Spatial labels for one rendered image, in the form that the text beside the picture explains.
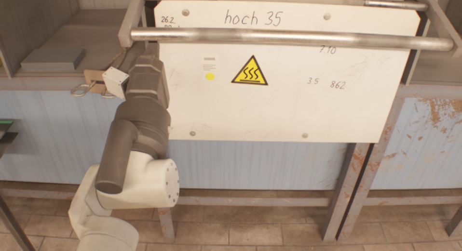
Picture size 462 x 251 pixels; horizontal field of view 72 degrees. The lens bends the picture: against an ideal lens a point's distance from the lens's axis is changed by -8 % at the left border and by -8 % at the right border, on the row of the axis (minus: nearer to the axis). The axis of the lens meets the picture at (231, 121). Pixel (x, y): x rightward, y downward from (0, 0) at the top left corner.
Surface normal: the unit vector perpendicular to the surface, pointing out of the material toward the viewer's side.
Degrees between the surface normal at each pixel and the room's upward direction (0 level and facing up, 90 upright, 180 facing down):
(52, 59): 0
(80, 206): 10
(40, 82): 90
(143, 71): 104
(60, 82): 90
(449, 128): 90
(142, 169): 18
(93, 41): 0
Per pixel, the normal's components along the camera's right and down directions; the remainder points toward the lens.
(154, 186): -0.14, -0.04
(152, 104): 0.52, -0.51
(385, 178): 0.00, 0.61
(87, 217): -0.16, -0.79
